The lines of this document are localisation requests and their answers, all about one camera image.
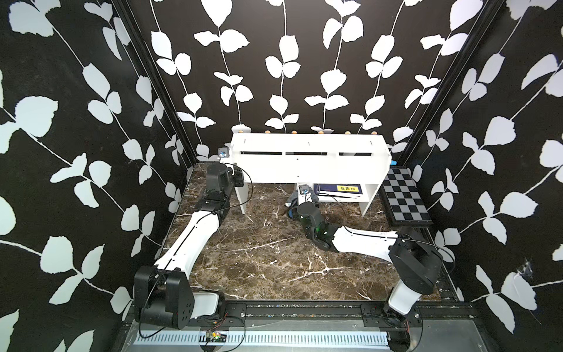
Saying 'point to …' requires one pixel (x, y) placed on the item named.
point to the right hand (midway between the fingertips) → (296, 193)
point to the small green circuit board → (216, 337)
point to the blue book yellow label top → (339, 188)
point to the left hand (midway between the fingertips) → (235, 160)
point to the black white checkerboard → (402, 198)
